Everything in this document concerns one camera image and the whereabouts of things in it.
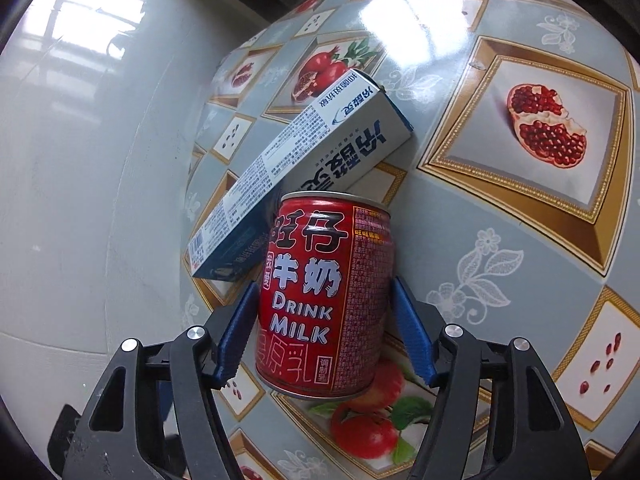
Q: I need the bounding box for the red milk drink can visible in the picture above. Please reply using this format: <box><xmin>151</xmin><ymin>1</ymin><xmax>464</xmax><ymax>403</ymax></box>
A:
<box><xmin>255</xmin><ymin>191</ymin><xmax>395</xmax><ymax>399</ymax></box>

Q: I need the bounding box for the fruit pattern tablecloth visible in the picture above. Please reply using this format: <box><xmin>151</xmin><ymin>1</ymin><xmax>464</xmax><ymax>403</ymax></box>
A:
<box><xmin>183</xmin><ymin>0</ymin><xmax>639</xmax><ymax>479</ymax></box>

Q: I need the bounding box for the white blue toothpaste box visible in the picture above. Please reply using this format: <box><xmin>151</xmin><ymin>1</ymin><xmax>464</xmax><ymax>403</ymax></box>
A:
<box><xmin>188</xmin><ymin>70</ymin><xmax>413</xmax><ymax>282</ymax></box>

